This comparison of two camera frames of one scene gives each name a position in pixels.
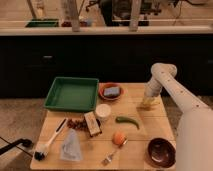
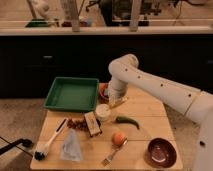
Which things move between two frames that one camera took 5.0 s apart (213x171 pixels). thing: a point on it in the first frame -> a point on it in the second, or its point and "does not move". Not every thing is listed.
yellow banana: [150, 103] -> [115, 100]
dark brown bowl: [161, 152] does not move
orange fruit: [118, 138] does not move
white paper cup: [103, 112] does not move
